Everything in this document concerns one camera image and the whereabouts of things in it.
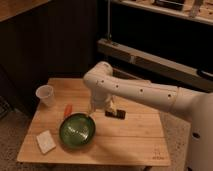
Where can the wooden shelf beam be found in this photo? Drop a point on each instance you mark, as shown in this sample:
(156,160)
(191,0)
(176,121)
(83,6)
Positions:
(164,67)

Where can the small orange object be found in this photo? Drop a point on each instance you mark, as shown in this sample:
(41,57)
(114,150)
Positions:
(68,111)

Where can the green ceramic bowl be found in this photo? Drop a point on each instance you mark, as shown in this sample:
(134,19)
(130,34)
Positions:
(77,130)

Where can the wooden folding table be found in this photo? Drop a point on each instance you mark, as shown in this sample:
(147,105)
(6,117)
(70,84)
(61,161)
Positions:
(138,139)

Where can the white sponge block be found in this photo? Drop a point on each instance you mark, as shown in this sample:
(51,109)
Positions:
(45,142)

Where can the metal vertical pole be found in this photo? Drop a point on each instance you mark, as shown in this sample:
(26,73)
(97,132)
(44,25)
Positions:
(108,20)

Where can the black smartphone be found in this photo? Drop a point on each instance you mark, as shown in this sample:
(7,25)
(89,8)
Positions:
(120,114)

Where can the translucent plastic cup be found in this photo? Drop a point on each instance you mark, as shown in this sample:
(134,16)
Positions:
(46,95)

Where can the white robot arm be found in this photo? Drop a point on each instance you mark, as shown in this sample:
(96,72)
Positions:
(195,106)

